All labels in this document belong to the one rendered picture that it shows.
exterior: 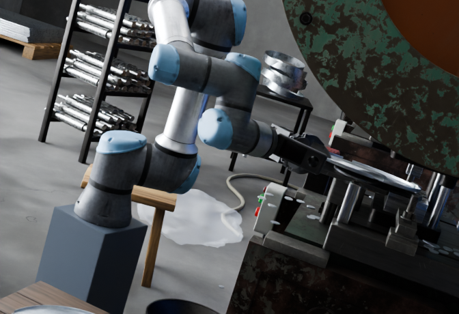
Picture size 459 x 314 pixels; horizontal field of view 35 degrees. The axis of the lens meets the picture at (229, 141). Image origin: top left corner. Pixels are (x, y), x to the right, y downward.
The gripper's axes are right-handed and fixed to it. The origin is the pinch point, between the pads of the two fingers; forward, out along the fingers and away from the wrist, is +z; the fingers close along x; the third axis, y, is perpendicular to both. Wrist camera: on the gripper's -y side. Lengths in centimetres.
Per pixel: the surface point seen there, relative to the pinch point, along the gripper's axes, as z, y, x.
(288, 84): 204, 223, -4
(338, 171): 6.3, 1.0, 2.2
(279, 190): 19.1, 27.6, 16.3
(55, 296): -40, 25, 50
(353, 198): -2.0, -12.2, 4.7
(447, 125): -19.9, -37.6, -17.2
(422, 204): 16.1, -16.8, 1.4
